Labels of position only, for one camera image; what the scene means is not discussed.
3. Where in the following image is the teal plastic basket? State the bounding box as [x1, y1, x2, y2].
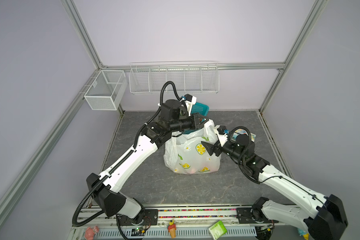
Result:
[180, 103, 210, 135]

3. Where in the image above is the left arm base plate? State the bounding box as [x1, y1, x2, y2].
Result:
[117, 209, 159, 226]

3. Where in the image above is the white wire shelf rack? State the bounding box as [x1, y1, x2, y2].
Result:
[129, 61, 220, 94]

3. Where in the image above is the blue toy ice cream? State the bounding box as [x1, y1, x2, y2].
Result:
[298, 229, 310, 240]

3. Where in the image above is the colourful tissue pack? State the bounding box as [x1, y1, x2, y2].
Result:
[232, 128, 256, 142]

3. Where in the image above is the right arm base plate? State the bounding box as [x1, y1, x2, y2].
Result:
[236, 207, 272, 224]

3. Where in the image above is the toy ice cream cone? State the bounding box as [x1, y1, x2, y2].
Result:
[168, 220, 177, 239]

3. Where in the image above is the white mesh wall basket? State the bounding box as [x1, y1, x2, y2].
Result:
[84, 70, 128, 111]

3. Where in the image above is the white plastic bag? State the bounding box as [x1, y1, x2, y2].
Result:
[164, 120, 221, 175]

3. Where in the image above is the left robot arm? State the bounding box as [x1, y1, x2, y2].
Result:
[72, 81, 209, 227]

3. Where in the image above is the green white box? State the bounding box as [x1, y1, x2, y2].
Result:
[208, 221, 228, 240]

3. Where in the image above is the pink toy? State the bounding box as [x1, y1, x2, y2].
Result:
[84, 226, 99, 240]

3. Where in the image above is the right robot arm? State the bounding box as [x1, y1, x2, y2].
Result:
[202, 126, 349, 240]

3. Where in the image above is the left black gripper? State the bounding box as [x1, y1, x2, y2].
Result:
[170, 112, 209, 133]

